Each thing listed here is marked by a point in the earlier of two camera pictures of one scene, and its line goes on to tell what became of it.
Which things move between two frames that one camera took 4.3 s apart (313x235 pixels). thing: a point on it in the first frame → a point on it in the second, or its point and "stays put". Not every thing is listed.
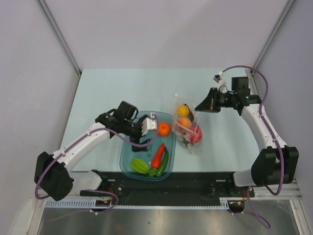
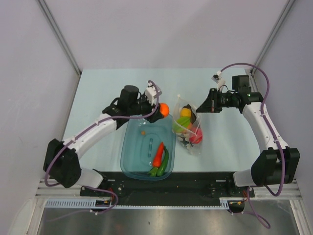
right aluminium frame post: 280,19 stays put
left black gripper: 136,140 → 149,107
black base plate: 190,187 stays put
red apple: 197,136 stays put
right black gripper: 210,104 stays put
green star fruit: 140,165 → 180,125
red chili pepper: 156,160 stays put
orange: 164,129 → 164,109
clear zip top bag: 186,124 stays put
